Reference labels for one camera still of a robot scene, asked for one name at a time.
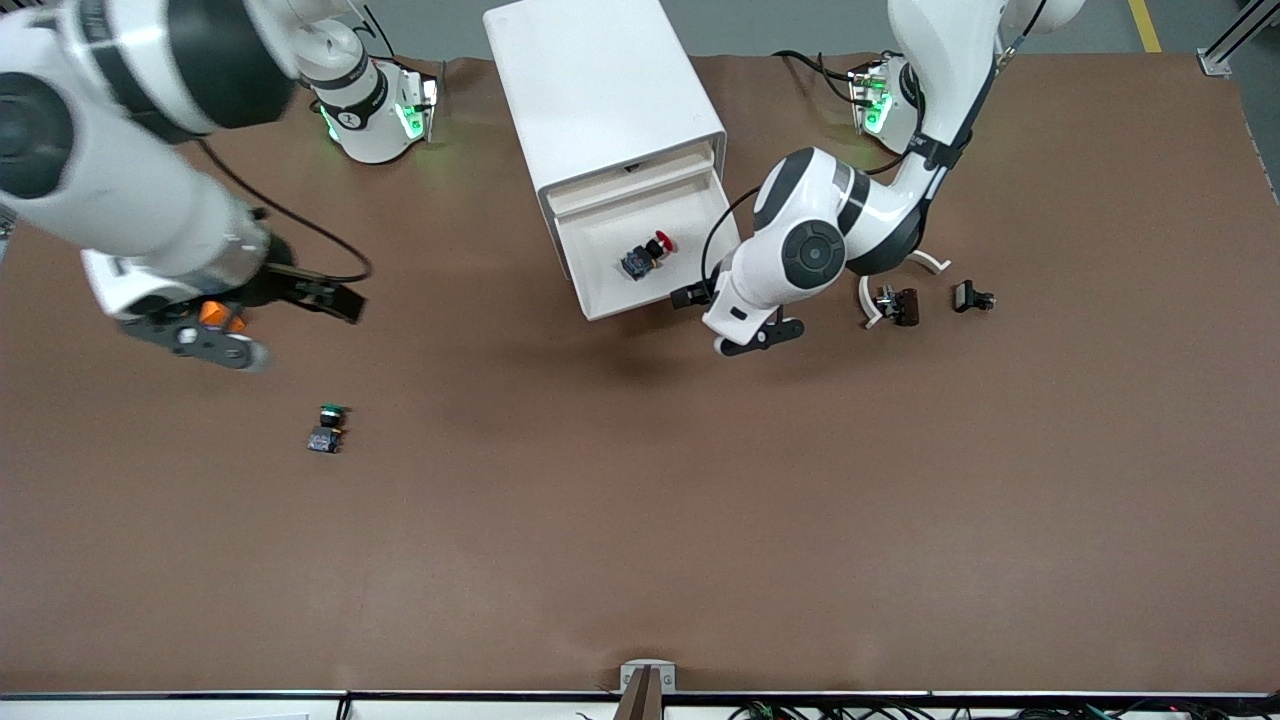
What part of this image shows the red push button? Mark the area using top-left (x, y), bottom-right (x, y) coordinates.
top-left (619, 229), bottom-right (677, 283)

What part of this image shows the white pulled-out drawer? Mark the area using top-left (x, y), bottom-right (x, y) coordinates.
top-left (553, 170), bottom-right (743, 323)

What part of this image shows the white closed drawer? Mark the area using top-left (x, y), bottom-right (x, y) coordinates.
top-left (547, 140), bottom-right (719, 214)

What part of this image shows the green push button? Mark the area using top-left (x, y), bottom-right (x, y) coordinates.
top-left (307, 403), bottom-right (350, 455)

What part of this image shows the white drawer cabinet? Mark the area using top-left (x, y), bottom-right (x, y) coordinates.
top-left (483, 0), bottom-right (728, 281)

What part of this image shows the brown table mat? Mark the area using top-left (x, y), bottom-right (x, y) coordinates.
top-left (0, 50), bottom-right (1280, 696)

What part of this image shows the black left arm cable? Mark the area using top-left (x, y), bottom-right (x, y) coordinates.
top-left (698, 183), bottom-right (766, 296)

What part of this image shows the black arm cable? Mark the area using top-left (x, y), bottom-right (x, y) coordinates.
top-left (195, 138), bottom-right (374, 286)
top-left (698, 183), bottom-right (766, 296)

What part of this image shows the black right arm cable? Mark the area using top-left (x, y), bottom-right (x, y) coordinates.
top-left (195, 138), bottom-right (374, 286)

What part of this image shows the white half-ring clamp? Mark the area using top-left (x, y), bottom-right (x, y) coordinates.
top-left (858, 248), bottom-right (952, 331)

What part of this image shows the black base cable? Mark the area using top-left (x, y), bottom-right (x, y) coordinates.
top-left (772, 48), bottom-right (871, 111)

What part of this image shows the grey metal bracket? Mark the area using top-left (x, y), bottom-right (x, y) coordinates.
top-left (619, 659), bottom-right (678, 694)

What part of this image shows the brown wooden post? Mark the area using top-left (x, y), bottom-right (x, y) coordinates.
top-left (613, 667), bottom-right (664, 720)

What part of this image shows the white table edge rail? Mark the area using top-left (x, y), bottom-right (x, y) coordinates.
top-left (0, 688), bottom-right (1280, 720)

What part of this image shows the aluminium profile frame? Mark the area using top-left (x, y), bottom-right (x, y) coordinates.
top-left (1197, 0), bottom-right (1280, 78)

